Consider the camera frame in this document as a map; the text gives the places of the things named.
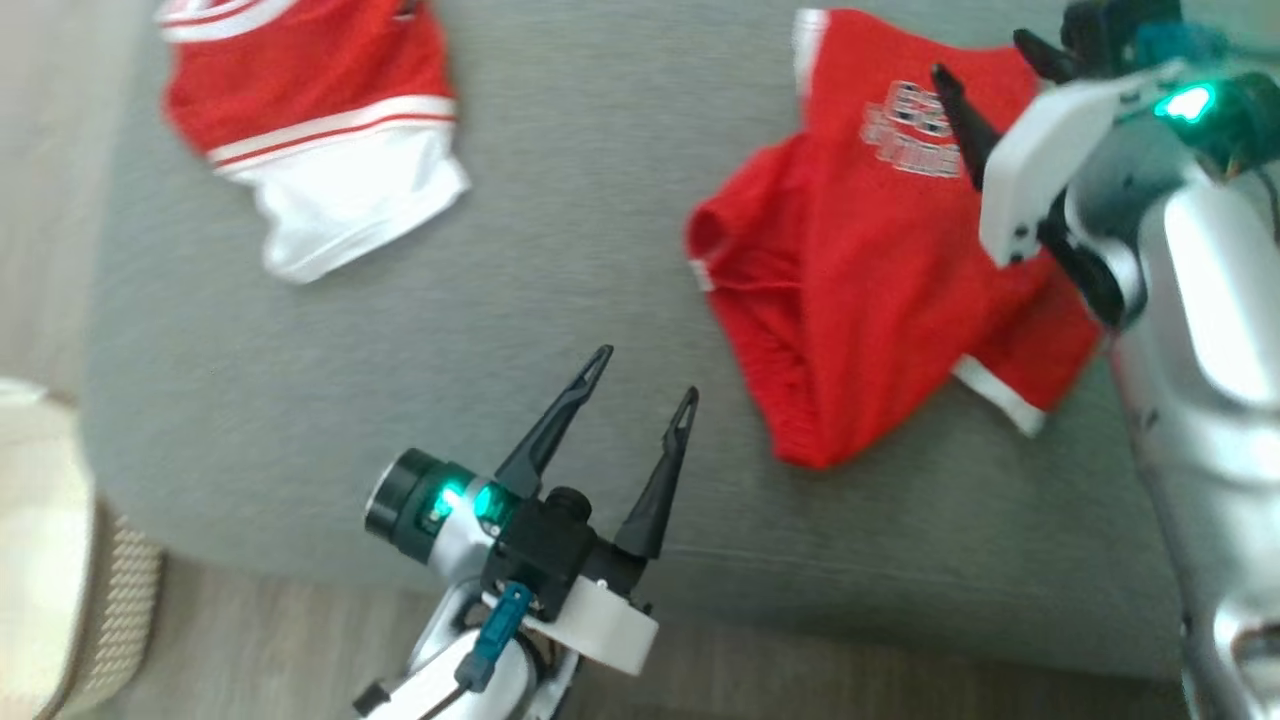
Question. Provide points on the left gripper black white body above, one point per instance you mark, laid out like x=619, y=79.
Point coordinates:
x=610, y=630

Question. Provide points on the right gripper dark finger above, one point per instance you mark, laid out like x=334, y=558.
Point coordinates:
x=965, y=125
x=1050, y=62

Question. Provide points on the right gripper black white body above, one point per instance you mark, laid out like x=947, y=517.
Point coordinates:
x=1030, y=170

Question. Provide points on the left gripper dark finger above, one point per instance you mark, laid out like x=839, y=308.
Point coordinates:
x=545, y=440
x=655, y=500

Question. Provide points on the red shorts with grey print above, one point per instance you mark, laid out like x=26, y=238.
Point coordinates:
x=850, y=280

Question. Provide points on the red and white jersey shirt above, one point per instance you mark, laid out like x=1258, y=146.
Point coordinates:
x=300, y=70

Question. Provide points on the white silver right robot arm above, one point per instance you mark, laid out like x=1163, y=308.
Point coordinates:
x=1210, y=300

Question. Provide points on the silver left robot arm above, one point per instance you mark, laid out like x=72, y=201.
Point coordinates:
x=410, y=510

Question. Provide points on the cream perforated laundry basket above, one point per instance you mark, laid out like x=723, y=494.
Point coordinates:
x=110, y=600

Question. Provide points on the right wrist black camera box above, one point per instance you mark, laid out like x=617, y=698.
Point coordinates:
x=1100, y=25

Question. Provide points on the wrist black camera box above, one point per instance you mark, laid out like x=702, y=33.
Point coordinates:
x=540, y=555
x=1100, y=25

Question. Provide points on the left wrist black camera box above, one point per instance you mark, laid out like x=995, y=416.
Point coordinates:
x=540, y=555

